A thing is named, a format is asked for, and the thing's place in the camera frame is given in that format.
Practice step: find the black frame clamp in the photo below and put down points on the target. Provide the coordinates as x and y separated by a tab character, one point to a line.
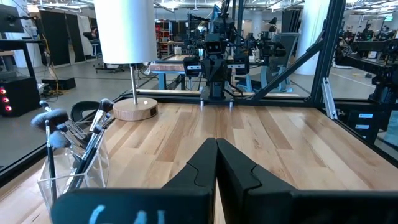
81	109

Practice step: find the background black robot arm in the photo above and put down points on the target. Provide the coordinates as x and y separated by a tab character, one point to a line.
373	46

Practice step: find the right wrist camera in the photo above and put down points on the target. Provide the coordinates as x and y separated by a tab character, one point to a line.
214	46

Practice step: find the black monitor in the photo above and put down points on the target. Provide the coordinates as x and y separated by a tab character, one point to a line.
11	18

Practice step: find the black box red lights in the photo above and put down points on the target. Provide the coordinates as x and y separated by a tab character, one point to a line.
21	96

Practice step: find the clear acrylic organizer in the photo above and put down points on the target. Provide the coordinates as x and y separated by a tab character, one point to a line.
99	174

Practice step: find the white cylindrical container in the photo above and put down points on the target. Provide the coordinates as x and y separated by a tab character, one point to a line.
127	31

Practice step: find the slim black makeup brush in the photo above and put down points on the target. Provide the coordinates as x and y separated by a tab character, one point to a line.
109	123
97	129

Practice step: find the person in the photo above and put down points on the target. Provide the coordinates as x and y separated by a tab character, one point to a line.
93	34

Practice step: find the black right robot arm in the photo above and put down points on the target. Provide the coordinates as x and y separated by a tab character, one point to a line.
225	26

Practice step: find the grey office chair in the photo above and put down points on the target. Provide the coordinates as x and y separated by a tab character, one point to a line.
286	46

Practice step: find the dark-head makeup brush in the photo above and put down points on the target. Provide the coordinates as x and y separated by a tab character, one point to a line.
105	105
107	116

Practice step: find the flat black floor box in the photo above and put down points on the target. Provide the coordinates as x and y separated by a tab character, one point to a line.
59	83

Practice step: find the background wooden table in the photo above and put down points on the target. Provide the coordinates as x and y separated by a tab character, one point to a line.
168	67

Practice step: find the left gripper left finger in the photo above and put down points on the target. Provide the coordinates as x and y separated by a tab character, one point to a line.
199	174

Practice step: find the black standing desk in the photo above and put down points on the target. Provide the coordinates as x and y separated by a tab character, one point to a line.
18	43

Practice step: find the black partition panel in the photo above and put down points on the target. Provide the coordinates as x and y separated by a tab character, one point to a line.
56	37

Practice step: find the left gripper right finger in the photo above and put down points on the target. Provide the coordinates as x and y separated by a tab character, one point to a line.
239	186

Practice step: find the silver metal bracket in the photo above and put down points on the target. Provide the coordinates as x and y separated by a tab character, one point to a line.
329	99

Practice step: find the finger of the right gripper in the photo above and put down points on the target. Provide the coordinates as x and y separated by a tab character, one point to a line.
211	74
222	74

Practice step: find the black box white labels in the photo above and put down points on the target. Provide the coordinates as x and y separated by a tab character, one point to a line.
373	133

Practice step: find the large powder makeup brush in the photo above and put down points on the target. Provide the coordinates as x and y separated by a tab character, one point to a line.
49	119

